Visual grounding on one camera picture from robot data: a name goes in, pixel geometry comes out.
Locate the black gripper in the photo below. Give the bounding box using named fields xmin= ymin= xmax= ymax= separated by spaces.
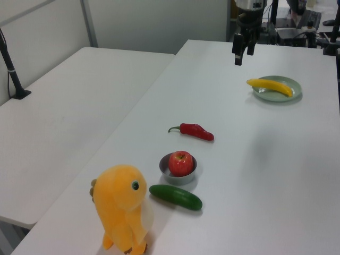
xmin=231 ymin=9 xmax=264 ymax=66

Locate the red chili pepper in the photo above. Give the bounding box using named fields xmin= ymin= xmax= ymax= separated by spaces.
xmin=167 ymin=123 xmax=215 ymax=141

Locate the pale green plastic plate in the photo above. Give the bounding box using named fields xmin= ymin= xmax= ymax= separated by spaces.
xmin=251 ymin=75 xmax=303 ymax=103

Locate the yellow banana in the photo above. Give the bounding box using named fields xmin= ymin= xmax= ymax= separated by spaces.
xmin=246 ymin=78 xmax=293 ymax=98

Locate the black electronics box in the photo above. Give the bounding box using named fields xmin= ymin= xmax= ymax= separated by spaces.
xmin=276 ymin=28 xmax=310 ymax=46

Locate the black keyboard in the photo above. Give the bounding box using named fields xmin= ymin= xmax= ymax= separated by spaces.
xmin=301 ymin=10 xmax=322 ymax=30

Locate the black clamp stand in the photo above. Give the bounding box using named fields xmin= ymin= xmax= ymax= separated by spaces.
xmin=322 ymin=20 xmax=340 ymax=56

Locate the red apple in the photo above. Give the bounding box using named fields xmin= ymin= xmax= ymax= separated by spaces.
xmin=167 ymin=150 xmax=194 ymax=177

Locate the grey round bowl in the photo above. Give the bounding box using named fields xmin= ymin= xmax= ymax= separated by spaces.
xmin=159 ymin=152 xmax=198 ymax=186

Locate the green cucumber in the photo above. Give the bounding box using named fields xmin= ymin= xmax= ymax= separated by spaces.
xmin=149 ymin=184 xmax=203 ymax=211

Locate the orange plush bird toy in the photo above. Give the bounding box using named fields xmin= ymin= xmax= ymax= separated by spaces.
xmin=89 ymin=164 xmax=155 ymax=254

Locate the black vertical post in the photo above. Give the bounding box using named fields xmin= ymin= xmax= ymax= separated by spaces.
xmin=270 ymin=0 xmax=280 ymax=26

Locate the black camera stand pole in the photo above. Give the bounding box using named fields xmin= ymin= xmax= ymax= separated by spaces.
xmin=0 ymin=28 xmax=32 ymax=100

